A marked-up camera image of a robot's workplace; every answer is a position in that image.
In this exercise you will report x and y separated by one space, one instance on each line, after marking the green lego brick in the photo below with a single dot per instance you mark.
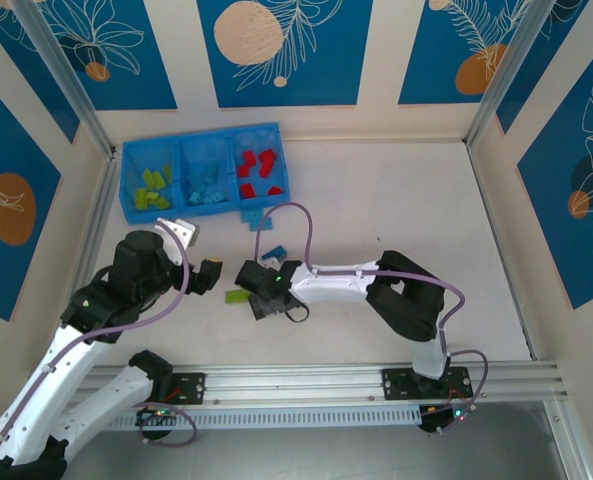
238 296
162 202
142 198
157 186
166 172
148 176

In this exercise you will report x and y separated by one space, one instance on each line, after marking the small red lego brick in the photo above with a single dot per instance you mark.
275 190

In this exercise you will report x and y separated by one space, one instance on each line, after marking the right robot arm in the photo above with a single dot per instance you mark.
406 305

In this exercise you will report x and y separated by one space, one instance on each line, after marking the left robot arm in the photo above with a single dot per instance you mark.
78 357

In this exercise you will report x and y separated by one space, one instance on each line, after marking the blue lego plate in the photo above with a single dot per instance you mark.
262 225
252 216

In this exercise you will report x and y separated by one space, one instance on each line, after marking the blue three-compartment bin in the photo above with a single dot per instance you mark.
203 150

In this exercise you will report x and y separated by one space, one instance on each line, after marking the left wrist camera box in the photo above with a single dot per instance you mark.
186 232

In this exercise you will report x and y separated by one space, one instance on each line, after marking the aluminium side rail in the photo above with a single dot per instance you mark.
477 170
100 212

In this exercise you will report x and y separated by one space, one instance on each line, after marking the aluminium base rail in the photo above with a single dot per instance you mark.
296 382

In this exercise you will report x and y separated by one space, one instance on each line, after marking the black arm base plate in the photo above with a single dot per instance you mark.
193 387
398 384

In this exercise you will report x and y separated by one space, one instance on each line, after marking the blue floral wall panel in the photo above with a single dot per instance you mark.
556 60
551 210
426 50
141 75
326 75
6 150
31 65

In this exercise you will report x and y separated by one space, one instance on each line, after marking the aluminium corner post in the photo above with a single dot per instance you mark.
67 75
510 75

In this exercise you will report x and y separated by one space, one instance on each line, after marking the aluminium frame leg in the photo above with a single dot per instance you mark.
568 445

